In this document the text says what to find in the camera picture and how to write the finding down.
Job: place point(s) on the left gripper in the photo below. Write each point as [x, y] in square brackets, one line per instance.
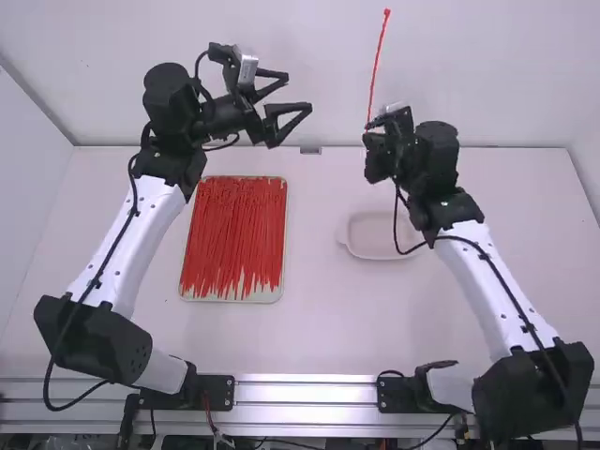
[253, 122]

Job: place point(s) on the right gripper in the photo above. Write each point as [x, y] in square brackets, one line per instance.
[382, 154]

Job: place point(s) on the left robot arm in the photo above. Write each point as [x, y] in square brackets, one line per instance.
[131, 234]

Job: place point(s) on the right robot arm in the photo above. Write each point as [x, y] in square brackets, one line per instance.
[469, 262]

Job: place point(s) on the white dish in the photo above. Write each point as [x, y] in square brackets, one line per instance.
[370, 234]

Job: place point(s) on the pale tray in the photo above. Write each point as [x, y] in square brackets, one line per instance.
[234, 298]

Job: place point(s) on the silver rails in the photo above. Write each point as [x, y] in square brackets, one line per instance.
[304, 394]

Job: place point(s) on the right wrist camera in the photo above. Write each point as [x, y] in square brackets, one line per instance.
[397, 110]

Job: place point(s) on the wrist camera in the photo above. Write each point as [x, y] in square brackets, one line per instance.
[397, 110]
[247, 68]

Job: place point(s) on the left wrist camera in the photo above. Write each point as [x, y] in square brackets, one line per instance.
[247, 68]

